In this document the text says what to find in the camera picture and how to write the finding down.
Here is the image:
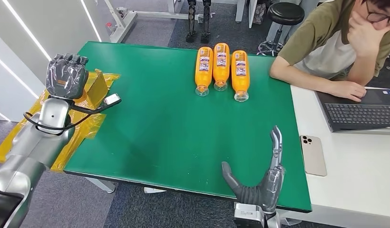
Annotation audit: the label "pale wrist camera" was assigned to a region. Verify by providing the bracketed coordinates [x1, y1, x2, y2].
[233, 202, 266, 228]
[103, 93, 122, 107]

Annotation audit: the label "yellow box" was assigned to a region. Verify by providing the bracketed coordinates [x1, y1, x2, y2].
[86, 69, 109, 110]

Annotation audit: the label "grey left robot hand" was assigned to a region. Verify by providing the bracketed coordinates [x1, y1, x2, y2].
[45, 53, 89, 100]

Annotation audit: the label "dark grey laptop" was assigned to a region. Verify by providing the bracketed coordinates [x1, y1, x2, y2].
[314, 88, 390, 135]

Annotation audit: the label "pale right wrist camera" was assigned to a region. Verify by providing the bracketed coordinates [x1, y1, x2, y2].
[233, 202, 266, 228]

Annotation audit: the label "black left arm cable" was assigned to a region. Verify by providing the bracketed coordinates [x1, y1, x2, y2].
[23, 105, 104, 136]

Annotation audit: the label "white metal frame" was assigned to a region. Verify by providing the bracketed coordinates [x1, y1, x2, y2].
[103, 0, 205, 44]

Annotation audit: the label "black round stool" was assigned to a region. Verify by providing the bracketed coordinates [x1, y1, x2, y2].
[257, 2, 305, 57]

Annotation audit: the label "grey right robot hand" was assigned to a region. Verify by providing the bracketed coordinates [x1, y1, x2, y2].
[221, 125, 285, 215]

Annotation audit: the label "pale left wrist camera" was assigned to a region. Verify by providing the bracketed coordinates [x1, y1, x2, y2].
[103, 93, 122, 107]

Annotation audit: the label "black-rimmed glasses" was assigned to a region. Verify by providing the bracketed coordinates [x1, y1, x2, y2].
[365, 0, 390, 24]

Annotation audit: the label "black robot leg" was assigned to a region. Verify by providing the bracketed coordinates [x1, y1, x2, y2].
[186, 0, 198, 43]
[200, 0, 212, 44]

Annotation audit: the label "patterned bag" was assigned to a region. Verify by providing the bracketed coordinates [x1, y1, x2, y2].
[253, 3, 267, 25]

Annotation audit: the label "green table mat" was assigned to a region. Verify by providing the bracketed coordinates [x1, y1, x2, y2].
[63, 41, 313, 214]

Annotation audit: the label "beige smartphone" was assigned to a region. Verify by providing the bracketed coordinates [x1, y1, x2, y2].
[299, 135, 327, 177]

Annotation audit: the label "person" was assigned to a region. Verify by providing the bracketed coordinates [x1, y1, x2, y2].
[269, 0, 390, 102]

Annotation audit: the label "white table leg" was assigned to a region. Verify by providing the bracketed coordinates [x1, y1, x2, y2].
[85, 177, 116, 193]

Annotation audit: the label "orange bottle with clear cap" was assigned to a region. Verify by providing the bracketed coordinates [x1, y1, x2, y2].
[195, 46, 214, 97]
[213, 42, 231, 92]
[231, 50, 251, 103]

